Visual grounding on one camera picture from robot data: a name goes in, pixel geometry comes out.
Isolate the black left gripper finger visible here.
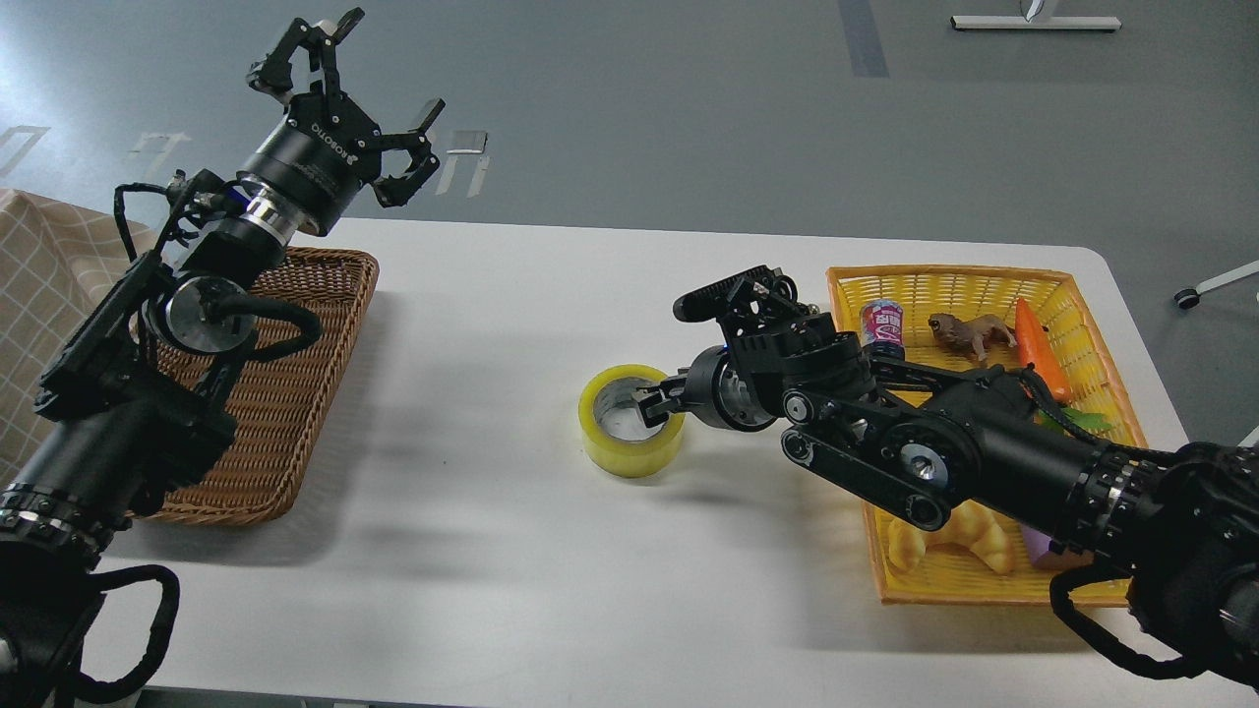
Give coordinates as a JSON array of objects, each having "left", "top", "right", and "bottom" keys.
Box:
[
  {"left": 246, "top": 8, "right": 365, "bottom": 123},
  {"left": 366, "top": 97, "right": 444, "bottom": 207}
]

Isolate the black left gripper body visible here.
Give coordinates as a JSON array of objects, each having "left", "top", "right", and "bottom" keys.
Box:
[{"left": 237, "top": 93, "right": 381, "bottom": 237}]

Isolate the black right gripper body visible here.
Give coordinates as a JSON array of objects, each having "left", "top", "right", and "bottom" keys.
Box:
[{"left": 684, "top": 346, "right": 779, "bottom": 432}]

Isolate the yellow tape roll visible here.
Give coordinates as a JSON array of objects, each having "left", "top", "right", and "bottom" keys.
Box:
[{"left": 577, "top": 364, "right": 684, "bottom": 479}]

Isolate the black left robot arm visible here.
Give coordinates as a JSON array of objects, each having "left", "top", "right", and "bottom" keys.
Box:
[{"left": 1, "top": 8, "right": 444, "bottom": 707}]

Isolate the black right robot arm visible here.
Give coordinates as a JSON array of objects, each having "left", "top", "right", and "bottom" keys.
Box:
[{"left": 632, "top": 265, "right": 1258, "bottom": 687}]

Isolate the small drink can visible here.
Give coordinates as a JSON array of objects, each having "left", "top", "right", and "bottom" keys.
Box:
[{"left": 859, "top": 299, "right": 904, "bottom": 348}]

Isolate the brown wicker basket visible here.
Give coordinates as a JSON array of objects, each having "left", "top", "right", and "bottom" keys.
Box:
[{"left": 152, "top": 247, "right": 380, "bottom": 527}]

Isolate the beige checkered cloth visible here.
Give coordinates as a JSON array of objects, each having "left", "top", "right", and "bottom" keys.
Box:
[{"left": 1, "top": 188, "right": 130, "bottom": 484}]

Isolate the brown toy animal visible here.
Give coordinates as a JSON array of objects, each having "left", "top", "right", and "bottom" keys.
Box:
[{"left": 928, "top": 312, "right": 1019, "bottom": 367}]

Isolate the toy croissant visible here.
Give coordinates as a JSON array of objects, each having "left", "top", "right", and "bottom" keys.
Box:
[{"left": 886, "top": 501, "right": 1015, "bottom": 574}]

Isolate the orange toy carrot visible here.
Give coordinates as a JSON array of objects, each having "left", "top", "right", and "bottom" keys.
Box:
[{"left": 1013, "top": 299, "right": 1113, "bottom": 435}]

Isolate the purple foam block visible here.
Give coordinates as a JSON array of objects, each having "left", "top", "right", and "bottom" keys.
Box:
[{"left": 1019, "top": 524, "right": 1094, "bottom": 572}]

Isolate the yellow plastic basket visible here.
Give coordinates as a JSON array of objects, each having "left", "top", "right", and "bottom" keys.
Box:
[{"left": 826, "top": 265, "right": 1147, "bottom": 606}]

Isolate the white stand base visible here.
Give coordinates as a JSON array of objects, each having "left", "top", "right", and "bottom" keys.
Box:
[{"left": 949, "top": 1, "right": 1123, "bottom": 31}]

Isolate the white chair frame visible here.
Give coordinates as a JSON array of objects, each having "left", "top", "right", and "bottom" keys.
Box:
[{"left": 1170, "top": 260, "right": 1258, "bottom": 311}]

